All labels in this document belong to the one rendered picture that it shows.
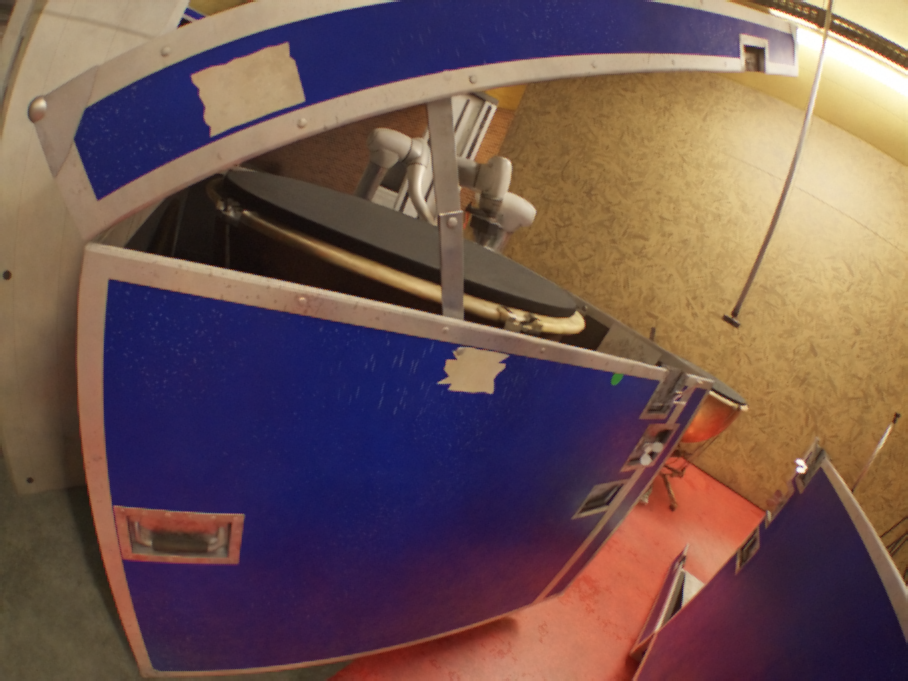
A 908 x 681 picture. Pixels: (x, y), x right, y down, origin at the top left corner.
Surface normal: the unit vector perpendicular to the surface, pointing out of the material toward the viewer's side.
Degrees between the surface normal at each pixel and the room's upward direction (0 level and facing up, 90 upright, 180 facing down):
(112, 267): 90
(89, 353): 90
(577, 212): 90
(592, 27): 90
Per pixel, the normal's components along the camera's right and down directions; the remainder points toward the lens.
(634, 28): 0.47, 0.46
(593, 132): -0.56, 0.04
